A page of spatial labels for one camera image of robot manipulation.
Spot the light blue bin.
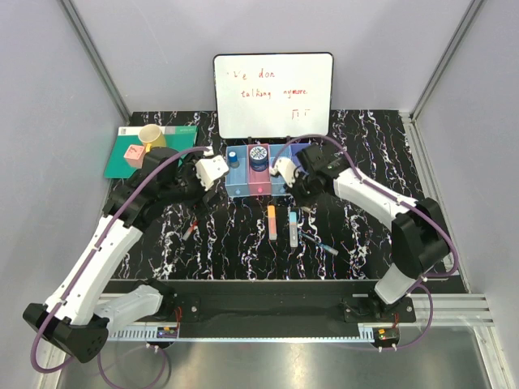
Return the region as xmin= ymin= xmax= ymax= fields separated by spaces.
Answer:
xmin=268 ymin=144 xmax=296 ymax=197
xmin=225 ymin=145 xmax=250 ymax=198

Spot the blue white highlighter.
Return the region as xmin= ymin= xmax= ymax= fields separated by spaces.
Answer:
xmin=289 ymin=212 xmax=298 ymax=248

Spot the red pen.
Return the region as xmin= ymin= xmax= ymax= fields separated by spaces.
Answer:
xmin=182 ymin=220 xmax=198 ymax=242

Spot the blue grey glue stick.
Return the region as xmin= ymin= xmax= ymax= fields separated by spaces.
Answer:
xmin=228 ymin=151 xmax=239 ymax=169

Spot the purple bin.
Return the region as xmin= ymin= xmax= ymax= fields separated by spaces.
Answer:
xmin=290 ymin=143 xmax=310 ymax=165

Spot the pink bin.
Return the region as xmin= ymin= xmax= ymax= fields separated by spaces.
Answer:
xmin=247 ymin=143 xmax=272 ymax=196

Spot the blue clear pen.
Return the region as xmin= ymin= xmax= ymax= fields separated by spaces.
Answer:
xmin=298 ymin=231 xmax=338 ymax=256

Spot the blue ink bottle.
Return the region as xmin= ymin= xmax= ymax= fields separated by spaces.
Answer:
xmin=249 ymin=145 xmax=268 ymax=172

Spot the yellow mug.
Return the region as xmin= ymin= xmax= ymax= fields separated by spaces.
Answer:
xmin=138 ymin=124 xmax=167 ymax=152

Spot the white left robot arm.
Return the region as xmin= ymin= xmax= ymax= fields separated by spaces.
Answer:
xmin=23 ymin=147 xmax=229 ymax=373

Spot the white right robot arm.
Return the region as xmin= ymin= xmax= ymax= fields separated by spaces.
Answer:
xmin=270 ymin=144 xmax=453 ymax=322

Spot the black marble pattern mat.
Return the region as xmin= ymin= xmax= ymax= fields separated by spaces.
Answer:
xmin=114 ymin=109 xmax=425 ymax=280

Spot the orange highlighter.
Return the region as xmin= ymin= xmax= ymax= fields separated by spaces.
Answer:
xmin=267 ymin=205 xmax=277 ymax=241

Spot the pink cube block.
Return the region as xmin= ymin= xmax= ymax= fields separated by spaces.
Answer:
xmin=123 ymin=144 xmax=146 ymax=169

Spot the small whiteboard with red writing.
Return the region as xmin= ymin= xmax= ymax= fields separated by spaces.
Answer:
xmin=213 ymin=52 xmax=334 ymax=139

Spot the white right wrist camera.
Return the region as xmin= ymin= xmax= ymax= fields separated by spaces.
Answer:
xmin=269 ymin=157 xmax=301 ymax=188

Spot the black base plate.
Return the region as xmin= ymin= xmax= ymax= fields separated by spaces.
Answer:
xmin=167 ymin=280 xmax=416 ymax=333

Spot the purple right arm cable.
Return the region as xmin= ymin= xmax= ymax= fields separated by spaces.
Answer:
xmin=270 ymin=134 xmax=461 ymax=352

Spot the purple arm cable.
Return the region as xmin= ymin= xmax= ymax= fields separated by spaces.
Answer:
xmin=31 ymin=146 xmax=214 ymax=388
xmin=270 ymin=134 xmax=461 ymax=352

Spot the white slotted cable duct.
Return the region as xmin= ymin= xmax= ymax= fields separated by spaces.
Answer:
xmin=108 ymin=323 xmax=375 ymax=344

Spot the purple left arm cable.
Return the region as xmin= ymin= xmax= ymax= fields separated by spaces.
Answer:
xmin=31 ymin=146 xmax=214 ymax=388

